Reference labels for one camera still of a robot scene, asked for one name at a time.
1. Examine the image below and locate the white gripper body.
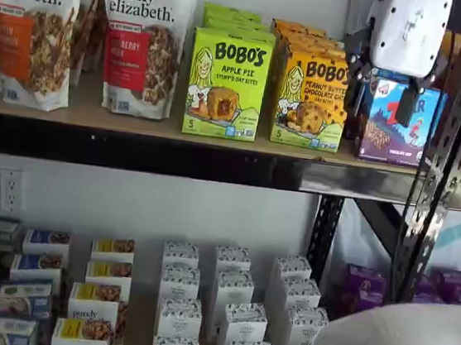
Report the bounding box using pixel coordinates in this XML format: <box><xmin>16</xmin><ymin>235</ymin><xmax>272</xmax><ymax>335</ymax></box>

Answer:
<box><xmin>365</xmin><ymin>0</ymin><xmax>452</xmax><ymax>82</ymax></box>

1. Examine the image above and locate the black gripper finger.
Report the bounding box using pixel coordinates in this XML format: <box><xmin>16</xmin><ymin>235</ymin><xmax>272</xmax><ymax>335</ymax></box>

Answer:
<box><xmin>336</xmin><ymin>30</ymin><xmax>380</xmax><ymax>111</ymax></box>
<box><xmin>392</xmin><ymin>74</ymin><xmax>430</xmax><ymax>131</ymax></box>

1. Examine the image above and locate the orange Bobo's peanut butter box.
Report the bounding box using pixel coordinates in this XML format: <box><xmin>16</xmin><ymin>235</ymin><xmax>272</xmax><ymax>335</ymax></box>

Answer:
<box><xmin>264</xmin><ymin>17</ymin><xmax>329</xmax><ymax>92</ymax></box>
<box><xmin>267</xmin><ymin>37</ymin><xmax>351</xmax><ymax>123</ymax></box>
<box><xmin>265</xmin><ymin>26</ymin><xmax>347</xmax><ymax>111</ymax></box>
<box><xmin>268</xmin><ymin>46</ymin><xmax>355</xmax><ymax>156</ymax></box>

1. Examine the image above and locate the blue Zbar box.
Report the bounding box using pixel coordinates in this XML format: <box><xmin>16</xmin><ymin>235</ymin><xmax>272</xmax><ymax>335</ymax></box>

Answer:
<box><xmin>351</xmin><ymin>65</ymin><xmax>451</xmax><ymax>170</ymax></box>

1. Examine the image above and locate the green Bobo's apple pie box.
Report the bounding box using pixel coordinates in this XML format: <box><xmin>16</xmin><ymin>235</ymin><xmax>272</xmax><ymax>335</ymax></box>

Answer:
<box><xmin>181</xmin><ymin>25</ymin><xmax>277</xmax><ymax>145</ymax></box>
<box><xmin>202</xmin><ymin>2</ymin><xmax>264</xmax><ymax>21</ymax></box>
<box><xmin>204</xmin><ymin>19</ymin><xmax>279</xmax><ymax>39</ymax></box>
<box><xmin>203</xmin><ymin>11</ymin><xmax>271</xmax><ymax>30</ymax></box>

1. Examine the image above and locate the purple snack box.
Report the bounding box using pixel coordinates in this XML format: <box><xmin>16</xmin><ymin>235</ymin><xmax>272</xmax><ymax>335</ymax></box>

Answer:
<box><xmin>338</xmin><ymin>263</ymin><xmax>391</xmax><ymax>323</ymax></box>
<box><xmin>427</xmin><ymin>267</ymin><xmax>461</xmax><ymax>303</ymax></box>
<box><xmin>411</xmin><ymin>282</ymin><xmax>440</xmax><ymax>307</ymax></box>

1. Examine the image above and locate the wooden shelf board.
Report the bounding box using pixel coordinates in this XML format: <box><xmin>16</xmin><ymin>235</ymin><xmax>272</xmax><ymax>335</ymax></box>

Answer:
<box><xmin>0</xmin><ymin>57</ymin><xmax>461</xmax><ymax>184</ymax></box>

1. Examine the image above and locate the yellow label granola box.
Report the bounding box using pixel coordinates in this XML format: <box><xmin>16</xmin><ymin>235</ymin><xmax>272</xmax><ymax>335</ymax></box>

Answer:
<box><xmin>66</xmin><ymin>280</ymin><xmax>132</xmax><ymax>329</ymax></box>
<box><xmin>50</xmin><ymin>316</ymin><xmax>115</xmax><ymax>345</ymax></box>
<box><xmin>84</xmin><ymin>257</ymin><xmax>135</xmax><ymax>292</ymax></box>
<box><xmin>89</xmin><ymin>234</ymin><xmax>138</xmax><ymax>266</ymax></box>

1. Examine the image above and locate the blue label granola box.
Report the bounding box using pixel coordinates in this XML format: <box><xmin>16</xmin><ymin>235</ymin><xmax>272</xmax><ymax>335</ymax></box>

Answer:
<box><xmin>8</xmin><ymin>250</ymin><xmax>66</xmax><ymax>288</ymax></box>
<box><xmin>0</xmin><ymin>274</ymin><xmax>57</xmax><ymax>322</ymax></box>
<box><xmin>21</xmin><ymin>227</ymin><xmax>73</xmax><ymax>261</ymax></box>
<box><xmin>0</xmin><ymin>311</ymin><xmax>42</xmax><ymax>345</ymax></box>

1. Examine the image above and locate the granola bag red label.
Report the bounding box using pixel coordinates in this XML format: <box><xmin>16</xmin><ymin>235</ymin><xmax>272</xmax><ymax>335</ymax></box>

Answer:
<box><xmin>87</xmin><ymin>0</ymin><xmax>198</xmax><ymax>125</ymax></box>

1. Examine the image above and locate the granola bag orange label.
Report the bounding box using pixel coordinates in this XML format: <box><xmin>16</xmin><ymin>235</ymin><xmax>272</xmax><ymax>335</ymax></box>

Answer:
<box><xmin>0</xmin><ymin>0</ymin><xmax>83</xmax><ymax>116</ymax></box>

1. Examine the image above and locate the perforated metal upright post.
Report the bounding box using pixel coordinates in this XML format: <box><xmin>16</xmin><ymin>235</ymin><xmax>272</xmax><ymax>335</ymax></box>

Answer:
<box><xmin>387</xmin><ymin>0</ymin><xmax>461</xmax><ymax>311</ymax></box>

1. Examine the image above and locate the black metal shelf frame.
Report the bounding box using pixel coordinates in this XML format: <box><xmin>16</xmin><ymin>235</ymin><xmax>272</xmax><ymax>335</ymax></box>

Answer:
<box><xmin>0</xmin><ymin>112</ymin><xmax>461</xmax><ymax>304</ymax></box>

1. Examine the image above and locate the white wall outlet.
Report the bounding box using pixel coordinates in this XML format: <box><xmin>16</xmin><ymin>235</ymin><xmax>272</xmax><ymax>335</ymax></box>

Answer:
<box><xmin>0</xmin><ymin>166</ymin><xmax>28</xmax><ymax>217</ymax></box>

